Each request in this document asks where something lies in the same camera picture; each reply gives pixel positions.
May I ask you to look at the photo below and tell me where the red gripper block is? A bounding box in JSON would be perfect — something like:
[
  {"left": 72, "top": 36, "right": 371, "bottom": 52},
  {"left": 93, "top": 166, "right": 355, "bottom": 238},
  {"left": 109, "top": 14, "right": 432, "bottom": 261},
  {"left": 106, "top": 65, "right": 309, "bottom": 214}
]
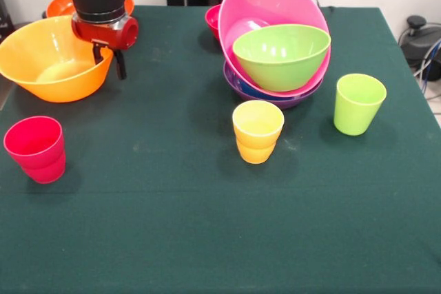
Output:
[{"left": 71, "top": 12, "right": 140, "bottom": 81}]

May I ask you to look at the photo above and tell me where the large orange bowl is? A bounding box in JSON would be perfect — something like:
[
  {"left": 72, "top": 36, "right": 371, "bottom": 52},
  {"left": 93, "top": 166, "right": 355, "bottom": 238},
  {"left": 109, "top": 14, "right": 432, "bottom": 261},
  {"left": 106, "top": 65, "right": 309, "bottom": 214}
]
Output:
[{"left": 0, "top": 14, "right": 114, "bottom": 104}]

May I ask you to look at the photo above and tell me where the small blue bowl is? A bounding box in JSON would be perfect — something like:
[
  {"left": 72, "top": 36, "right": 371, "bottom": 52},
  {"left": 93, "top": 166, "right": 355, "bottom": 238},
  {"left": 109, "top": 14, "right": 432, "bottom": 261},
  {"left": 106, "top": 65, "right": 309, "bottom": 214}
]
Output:
[{"left": 240, "top": 78, "right": 268, "bottom": 100}]

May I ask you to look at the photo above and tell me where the large pink bowl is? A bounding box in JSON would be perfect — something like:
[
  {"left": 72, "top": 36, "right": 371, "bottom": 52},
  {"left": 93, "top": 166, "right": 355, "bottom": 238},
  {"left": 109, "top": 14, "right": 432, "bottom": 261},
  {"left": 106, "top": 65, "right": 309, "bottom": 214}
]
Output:
[{"left": 217, "top": 0, "right": 333, "bottom": 98}]

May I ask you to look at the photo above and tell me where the lime green bowl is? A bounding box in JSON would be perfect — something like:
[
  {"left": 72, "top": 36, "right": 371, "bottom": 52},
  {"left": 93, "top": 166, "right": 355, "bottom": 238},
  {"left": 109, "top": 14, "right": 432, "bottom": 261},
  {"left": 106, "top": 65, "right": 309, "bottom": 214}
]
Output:
[{"left": 232, "top": 23, "right": 332, "bottom": 92}]

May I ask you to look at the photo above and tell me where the red-orange bowl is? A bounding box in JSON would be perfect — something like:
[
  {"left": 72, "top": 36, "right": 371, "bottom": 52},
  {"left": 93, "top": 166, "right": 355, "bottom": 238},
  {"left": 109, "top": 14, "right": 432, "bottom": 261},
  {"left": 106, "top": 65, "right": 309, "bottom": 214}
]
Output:
[{"left": 45, "top": 0, "right": 135, "bottom": 18}]

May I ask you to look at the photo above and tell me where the small red-pink bowl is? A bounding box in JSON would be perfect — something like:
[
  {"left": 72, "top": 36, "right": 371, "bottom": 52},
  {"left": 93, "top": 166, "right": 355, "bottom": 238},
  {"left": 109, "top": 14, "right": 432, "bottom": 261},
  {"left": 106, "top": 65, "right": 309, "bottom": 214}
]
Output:
[{"left": 205, "top": 3, "right": 223, "bottom": 40}]

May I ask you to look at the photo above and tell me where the black device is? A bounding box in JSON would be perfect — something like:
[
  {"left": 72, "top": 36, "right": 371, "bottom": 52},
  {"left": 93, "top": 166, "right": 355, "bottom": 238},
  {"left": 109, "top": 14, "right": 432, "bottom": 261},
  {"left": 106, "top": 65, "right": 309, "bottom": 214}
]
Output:
[{"left": 0, "top": 0, "right": 14, "bottom": 36}]

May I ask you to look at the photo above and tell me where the red-pink cup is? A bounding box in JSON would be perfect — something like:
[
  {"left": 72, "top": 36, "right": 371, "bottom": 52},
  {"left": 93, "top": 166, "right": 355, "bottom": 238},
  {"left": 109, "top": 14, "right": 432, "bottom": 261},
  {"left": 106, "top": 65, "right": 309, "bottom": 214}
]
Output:
[{"left": 3, "top": 116, "right": 66, "bottom": 185}]

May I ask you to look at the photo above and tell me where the yellow cup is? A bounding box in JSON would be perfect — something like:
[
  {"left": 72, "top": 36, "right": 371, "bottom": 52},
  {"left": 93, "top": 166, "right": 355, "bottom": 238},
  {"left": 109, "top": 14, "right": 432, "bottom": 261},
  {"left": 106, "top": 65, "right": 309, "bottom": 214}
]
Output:
[{"left": 232, "top": 100, "right": 285, "bottom": 165}]

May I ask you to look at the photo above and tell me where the purple bowl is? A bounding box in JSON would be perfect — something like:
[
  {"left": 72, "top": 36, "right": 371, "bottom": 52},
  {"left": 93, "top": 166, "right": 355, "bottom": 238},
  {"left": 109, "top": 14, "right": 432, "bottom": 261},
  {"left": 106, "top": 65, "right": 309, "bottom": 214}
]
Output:
[{"left": 223, "top": 61, "right": 325, "bottom": 109}]

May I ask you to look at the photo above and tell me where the lime green cup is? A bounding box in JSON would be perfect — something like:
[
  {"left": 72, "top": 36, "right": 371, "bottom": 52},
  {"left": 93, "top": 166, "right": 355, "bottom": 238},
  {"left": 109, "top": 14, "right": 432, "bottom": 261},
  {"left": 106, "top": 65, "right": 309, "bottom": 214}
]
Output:
[{"left": 333, "top": 73, "right": 388, "bottom": 136}]

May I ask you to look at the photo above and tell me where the dark green tablecloth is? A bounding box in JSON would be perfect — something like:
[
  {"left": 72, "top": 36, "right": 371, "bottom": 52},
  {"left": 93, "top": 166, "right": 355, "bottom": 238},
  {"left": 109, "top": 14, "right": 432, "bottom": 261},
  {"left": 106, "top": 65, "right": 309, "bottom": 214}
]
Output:
[{"left": 0, "top": 4, "right": 441, "bottom": 294}]

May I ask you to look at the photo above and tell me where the tangle of cables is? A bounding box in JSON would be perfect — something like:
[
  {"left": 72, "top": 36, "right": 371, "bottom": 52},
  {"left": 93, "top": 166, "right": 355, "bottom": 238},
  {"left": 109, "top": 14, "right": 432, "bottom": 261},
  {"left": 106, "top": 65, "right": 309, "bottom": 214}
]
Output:
[{"left": 412, "top": 37, "right": 441, "bottom": 116}]

